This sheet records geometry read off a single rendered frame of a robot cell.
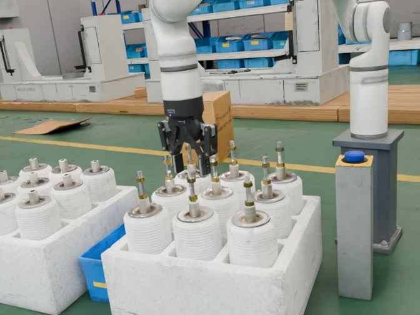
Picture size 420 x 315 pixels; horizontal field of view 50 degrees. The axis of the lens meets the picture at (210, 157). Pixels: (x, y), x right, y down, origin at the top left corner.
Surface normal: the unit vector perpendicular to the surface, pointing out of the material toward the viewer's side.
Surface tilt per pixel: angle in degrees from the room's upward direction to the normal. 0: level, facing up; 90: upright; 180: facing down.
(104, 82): 90
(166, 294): 90
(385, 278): 0
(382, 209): 90
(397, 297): 0
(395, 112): 90
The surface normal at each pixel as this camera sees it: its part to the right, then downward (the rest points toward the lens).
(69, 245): 0.91, 0.03
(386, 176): 0.18, 0.25
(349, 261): -0.39, 0.29
